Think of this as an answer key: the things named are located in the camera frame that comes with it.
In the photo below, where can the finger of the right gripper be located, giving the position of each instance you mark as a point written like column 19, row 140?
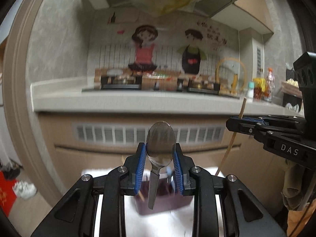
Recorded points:
column 251, row 120
column 244, row 129

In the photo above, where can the blue plastic spoon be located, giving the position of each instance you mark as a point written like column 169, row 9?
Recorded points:
column 169, row 173

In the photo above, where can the gas stove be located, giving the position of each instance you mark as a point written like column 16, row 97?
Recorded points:
column 162, row 80

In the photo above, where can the grey kitchen countertop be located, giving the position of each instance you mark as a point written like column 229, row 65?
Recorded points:
column 75, row 95

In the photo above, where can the glass pot lid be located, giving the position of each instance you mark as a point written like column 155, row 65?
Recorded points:
column 231, row 74

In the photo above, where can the orange drink bottle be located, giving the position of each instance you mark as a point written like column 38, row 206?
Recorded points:
column 269, row 85

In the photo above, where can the red door mat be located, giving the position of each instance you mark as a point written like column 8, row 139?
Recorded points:
column 7, row 195

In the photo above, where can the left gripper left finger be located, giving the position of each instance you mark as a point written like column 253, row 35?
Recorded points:
column 75, row 213

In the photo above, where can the maroon plastic utensil bin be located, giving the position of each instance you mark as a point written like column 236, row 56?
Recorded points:
column 166, row 199

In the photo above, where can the white textured table cloth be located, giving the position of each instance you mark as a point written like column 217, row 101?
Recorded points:
column 177, row 222

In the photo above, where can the black handled steel spoon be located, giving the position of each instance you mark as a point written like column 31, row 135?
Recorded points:
column 160, row 146

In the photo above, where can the wooden chopstick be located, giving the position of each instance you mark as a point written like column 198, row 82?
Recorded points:
column 141, row 196
column 232, row 140

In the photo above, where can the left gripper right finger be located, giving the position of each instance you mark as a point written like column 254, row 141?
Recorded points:
column 222, row 206

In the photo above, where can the white sneakers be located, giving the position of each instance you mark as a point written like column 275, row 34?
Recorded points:
column 24, row 190

